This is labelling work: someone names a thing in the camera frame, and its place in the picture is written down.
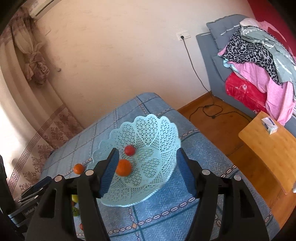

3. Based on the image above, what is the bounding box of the green fruit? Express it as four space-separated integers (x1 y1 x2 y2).
71 194 79 203
72 206 80 217

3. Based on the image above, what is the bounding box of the grey blue sofa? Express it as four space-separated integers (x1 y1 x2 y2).
197 14 295 133

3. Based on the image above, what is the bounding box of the red wall panel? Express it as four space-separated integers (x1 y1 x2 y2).
248 0 295 56

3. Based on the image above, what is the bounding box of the blue checked bedspread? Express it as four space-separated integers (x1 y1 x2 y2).
39 92 280 241

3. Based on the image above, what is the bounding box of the small orange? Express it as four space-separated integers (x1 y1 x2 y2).
73 163 85 175

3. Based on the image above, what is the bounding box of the wooden side table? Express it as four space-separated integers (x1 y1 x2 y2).
238 111 295 194

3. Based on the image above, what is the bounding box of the patterned beige curtain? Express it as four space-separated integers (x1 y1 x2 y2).
1 7 83 197

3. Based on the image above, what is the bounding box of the large orange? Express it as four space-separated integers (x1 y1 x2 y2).
115 159 132 177

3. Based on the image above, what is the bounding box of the light blue lattice basket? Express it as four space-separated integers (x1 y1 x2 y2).
88 114 181 207

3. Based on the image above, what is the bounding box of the white wall socket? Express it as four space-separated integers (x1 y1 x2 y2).
176 31 191 41

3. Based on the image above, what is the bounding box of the white air conditioner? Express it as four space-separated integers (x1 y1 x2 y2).
29 0 60 19

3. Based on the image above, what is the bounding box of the small white box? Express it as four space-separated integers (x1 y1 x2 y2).
261 116 278 135

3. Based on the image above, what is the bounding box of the green fruit back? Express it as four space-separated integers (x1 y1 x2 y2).
71 194 79 203

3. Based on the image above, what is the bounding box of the pile of clothes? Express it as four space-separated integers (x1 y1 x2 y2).
217 18 295 126

